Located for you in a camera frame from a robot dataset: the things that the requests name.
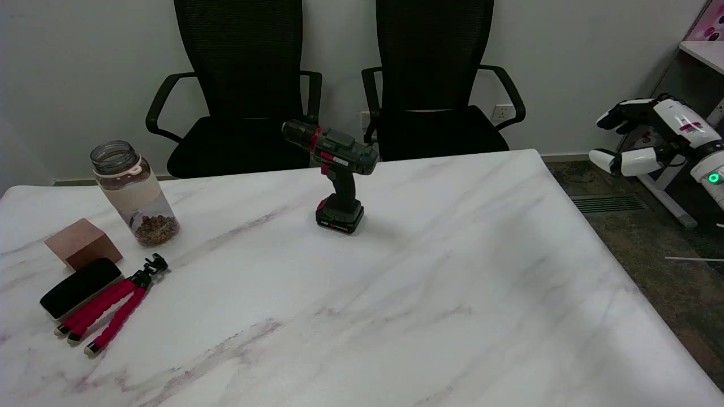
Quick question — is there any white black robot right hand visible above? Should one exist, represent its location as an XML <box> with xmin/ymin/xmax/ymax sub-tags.
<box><xmin>588</xmin><ymin>97</ymin><xmax>724</xmax><ymax>177</ymax></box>

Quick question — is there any dark green power screwdriver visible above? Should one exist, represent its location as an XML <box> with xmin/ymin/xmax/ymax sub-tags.
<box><xmin>281</xmin><ymin>119</ymin><xmax>380</xmax><ymax>234</ymax></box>

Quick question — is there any white desk with cartoon panel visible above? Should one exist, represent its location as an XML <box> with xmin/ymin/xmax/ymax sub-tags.
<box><xmin>615</xmin><ymin>40</ymin><xmax>724</xmax><ymax>230</ymax></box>

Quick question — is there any pink picture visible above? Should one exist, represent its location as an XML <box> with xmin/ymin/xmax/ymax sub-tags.
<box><xmin>686</xmin><ymin>0</ymin><xmax>724</xmax><ymax>42</ymax></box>

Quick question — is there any dark floor vent grille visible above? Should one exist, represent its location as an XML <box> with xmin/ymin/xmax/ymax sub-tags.
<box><xmin>570</xmin><ymin>194</ymin><xmax>645</xmax><ymax>214</ymax></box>

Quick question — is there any black mesh office chair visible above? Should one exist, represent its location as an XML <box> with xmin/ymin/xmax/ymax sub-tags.
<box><xmin>361</xmin><ymin>0</ymin><xmax>527</xmax><ymax>162</ymax></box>
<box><xmin>145</xmin><ymin>0</ymin><xmax>323</xmax><ymax>179</ymax></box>

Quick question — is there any clear jar with nuts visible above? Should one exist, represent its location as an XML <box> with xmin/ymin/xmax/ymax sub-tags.
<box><xmin>90</xmin><ymin>140</ymin><xmax>180</xmax><ymax>247</ymax></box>

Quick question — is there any red flexible mini tripod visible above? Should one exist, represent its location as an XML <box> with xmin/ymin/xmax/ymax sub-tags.
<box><xmin>54</xmin><ymin>253</ymin><xmax>169</xmax><ymax>357</ymax></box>

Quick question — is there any brown wooden block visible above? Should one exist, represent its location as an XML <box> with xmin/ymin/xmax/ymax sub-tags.
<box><xmin>44</xmin><ymin>218</ymin><xmax>123</xmax><ymax>271</ymax></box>

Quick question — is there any black whiteboard eraser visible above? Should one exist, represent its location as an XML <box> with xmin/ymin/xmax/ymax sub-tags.
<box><xmin>40</xmin><ymin>258</ymin><xmax>124</xmax><ymax>321</ymax></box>

